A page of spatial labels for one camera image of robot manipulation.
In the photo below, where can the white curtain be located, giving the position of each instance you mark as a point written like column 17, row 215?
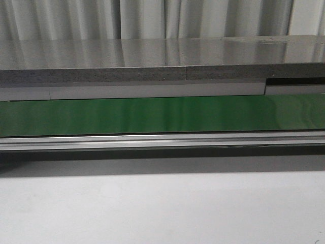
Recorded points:
column 84, row 20

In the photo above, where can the green conveyor belt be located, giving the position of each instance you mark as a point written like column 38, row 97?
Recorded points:
column 162, row 115

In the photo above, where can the grey stone countertop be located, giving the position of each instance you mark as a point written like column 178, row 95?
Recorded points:
column 66, row 62

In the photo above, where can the aluminium conveyor frame rail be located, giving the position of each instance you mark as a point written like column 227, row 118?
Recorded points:
column 162, row 140

